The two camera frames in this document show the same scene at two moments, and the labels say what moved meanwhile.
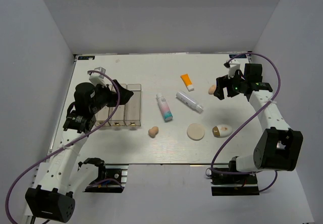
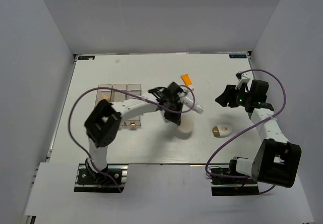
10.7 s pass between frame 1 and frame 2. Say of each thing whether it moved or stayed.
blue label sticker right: stayed
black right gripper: moved
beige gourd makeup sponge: moved
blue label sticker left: stayed
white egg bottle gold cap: stayed
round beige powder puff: moved
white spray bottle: stayed
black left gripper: moved
